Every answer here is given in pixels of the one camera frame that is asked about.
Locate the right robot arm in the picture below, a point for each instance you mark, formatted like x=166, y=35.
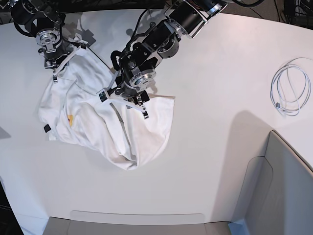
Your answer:
x=42, y=20

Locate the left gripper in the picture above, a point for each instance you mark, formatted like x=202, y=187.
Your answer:
x=118, y=95

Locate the beige chair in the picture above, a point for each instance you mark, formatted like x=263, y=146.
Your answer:
x=274, y=197

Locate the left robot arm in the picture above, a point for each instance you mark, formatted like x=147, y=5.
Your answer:
x=136, y=64

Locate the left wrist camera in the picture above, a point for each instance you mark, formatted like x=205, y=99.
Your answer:
x=102, y=95

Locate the white t-shirt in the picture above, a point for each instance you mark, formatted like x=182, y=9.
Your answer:
x=75, y=114

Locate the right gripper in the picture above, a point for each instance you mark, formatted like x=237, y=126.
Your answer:
x=58, y=60

